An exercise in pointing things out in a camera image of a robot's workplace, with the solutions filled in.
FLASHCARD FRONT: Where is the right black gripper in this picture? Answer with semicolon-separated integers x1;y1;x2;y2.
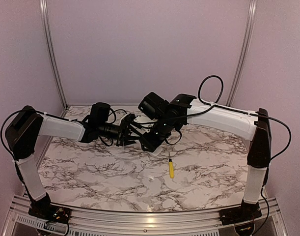
139;116;178;152

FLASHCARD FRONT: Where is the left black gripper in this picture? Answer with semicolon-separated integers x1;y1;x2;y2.
98;119;142;146

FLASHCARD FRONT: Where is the white remote control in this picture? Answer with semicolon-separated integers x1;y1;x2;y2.
135;115;162;156

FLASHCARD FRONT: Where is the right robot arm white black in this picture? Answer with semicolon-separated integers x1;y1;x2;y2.
138;92;272;220

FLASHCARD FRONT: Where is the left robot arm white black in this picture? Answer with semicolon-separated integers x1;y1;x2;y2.
5;102;141;219

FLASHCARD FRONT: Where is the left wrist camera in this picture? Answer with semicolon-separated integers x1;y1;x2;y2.
120;114;137;129

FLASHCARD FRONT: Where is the yellow handled screwdriver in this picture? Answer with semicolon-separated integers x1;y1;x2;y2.
168;152;176;179

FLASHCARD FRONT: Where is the front aluminium rail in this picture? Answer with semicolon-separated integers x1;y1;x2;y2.
7;196;288;236

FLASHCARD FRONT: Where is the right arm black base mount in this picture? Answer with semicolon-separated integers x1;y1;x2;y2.
219;206;262;225

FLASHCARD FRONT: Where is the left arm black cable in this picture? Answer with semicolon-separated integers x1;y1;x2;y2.
0;109;45;163

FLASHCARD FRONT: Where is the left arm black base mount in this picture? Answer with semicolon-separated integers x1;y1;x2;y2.
28;205;71;224

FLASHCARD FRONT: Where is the left aluminium frame post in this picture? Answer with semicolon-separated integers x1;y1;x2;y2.
39;0;68;110

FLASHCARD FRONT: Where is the aluminium frame post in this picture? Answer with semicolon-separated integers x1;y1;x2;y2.
226;0;257;107
39;0;68;110

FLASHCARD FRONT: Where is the right aluminium frame post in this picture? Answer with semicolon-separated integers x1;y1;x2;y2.
226;0;257;107

